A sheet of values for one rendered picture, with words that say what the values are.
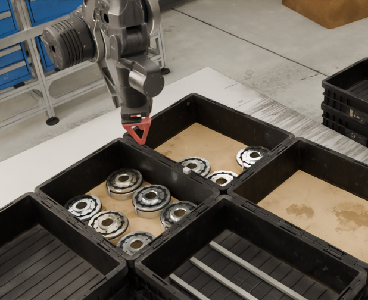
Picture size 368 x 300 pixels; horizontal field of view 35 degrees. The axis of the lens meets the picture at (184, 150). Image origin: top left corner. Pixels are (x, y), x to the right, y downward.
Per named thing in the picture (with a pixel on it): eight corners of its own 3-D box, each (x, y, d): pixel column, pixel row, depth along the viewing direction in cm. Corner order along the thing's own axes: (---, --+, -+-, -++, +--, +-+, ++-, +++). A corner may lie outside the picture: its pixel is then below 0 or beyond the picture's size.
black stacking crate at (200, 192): (43, 223, 159) (32, 191, 153) (125, 169, 175) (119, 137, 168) (139, 298, 135) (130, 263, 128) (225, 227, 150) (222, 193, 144)
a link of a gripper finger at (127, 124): (156, 131, 145) (150, 98, 140) (155, 147, 139) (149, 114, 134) (129, 134, 145) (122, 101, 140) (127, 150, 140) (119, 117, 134)
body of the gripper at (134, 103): (152, 96, 143) (146, 68, 139) (149, 118, 135) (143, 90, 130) (125, 99, 144) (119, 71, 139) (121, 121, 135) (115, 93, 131)
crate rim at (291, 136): (121, 142, 169) (119, 136, 168) (193, 97, 185) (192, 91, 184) (224, 199, 145) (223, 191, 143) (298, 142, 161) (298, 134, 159)
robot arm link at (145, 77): (142, 26, 133) (108, 33, 128) (171, 40, 125) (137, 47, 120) (143, 75, 138) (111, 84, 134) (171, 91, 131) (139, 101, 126)
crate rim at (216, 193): (33, 196, 154) (30, 189, 152) (120, 142, 169) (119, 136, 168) (132, 270, 129) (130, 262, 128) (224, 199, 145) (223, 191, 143)
